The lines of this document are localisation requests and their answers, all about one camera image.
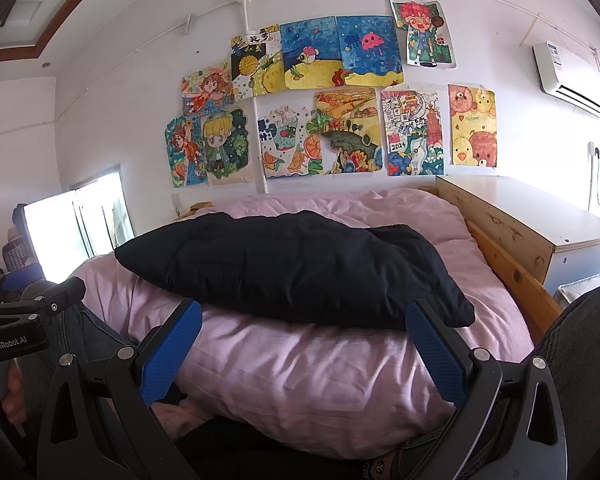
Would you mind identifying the bears and chick drawing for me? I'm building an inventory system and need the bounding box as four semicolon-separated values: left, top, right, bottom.
447;83;499;169

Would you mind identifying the yellow pineapple drawing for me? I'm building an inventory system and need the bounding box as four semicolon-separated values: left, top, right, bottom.
230;27;287;102

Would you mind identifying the orange-haired girl drawing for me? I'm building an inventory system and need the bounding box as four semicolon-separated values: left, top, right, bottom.
181;61;237;117

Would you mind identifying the bright window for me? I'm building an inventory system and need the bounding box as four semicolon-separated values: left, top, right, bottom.
22;165;136;266

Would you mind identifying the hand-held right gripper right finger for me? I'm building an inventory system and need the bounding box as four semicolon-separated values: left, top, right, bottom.
405;299;568;480

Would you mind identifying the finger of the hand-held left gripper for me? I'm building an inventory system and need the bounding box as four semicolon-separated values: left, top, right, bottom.
17;276;87;323

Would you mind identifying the fish underwater drawing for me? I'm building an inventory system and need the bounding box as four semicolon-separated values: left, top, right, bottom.
279;20;344;92

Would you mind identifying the tower city drawing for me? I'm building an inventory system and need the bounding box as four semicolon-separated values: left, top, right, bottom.
380;84;444;177

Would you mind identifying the person's right leg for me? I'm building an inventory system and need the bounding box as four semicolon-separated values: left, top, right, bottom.
532;282;600;480

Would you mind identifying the swimming girl drawing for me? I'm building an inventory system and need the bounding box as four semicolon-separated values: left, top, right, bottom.
164;115;207;189

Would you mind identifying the wooden cabinet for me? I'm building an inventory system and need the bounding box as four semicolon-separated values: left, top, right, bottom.
434;174;600;302

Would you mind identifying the person's left leg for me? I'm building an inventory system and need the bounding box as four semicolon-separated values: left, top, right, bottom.
17;280;141;436

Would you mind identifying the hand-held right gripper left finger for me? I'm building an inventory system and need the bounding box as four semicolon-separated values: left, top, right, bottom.
36;299;204;480

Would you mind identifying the white air conditioner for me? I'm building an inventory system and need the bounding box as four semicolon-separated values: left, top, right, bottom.
532;40;600;117

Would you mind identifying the person's left hand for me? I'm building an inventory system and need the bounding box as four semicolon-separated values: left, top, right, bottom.
1;360;30;427

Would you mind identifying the black puffer jacket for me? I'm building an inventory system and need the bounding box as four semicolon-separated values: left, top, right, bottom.
114;210;476;332

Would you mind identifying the pink jellyfish drawing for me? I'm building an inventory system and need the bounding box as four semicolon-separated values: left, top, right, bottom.
335;15;406;87

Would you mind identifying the citrus fruit drawing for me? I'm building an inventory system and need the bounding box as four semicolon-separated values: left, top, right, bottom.
256;104;327;179

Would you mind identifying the pink duvet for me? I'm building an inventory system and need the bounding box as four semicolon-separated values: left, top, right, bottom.
67;187;536;461

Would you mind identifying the blond character drawing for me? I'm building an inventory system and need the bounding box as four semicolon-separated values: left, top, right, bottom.
199;106;254;187

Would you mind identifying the red-haired boy drawing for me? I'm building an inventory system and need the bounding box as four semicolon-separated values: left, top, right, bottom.
390;0;457;69

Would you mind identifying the white wall pipe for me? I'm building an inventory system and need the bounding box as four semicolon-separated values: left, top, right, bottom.
234;0;270;194

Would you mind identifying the person's leg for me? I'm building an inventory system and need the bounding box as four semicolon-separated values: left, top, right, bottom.
532;282;600;480
17;280;141;436

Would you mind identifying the wooden bed frame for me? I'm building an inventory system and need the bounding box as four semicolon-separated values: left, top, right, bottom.
177;185;563;346

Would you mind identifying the black mesh chair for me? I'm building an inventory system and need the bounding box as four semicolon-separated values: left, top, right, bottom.
2;204;43;281

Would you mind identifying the field landscape drawing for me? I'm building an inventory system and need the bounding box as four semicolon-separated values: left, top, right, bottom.
314;86;384;177

